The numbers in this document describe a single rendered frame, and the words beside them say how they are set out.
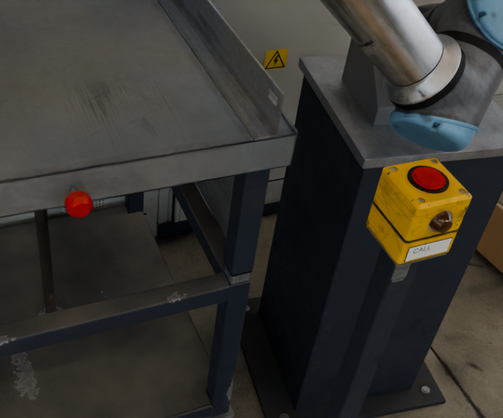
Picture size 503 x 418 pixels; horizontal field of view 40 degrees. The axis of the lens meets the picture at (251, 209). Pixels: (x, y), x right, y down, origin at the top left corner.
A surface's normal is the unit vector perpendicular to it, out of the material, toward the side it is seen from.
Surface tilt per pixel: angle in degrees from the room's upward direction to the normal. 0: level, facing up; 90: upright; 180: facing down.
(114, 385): 0
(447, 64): 34
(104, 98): 0
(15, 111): 0
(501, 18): 40
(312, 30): 90
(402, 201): 90
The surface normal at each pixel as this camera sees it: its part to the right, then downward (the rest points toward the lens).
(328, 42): 0.40, 0.64
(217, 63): 0.11, -0.74
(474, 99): 0.57, 0.22
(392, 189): -0.91, 0.18
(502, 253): -0.80, 0.11
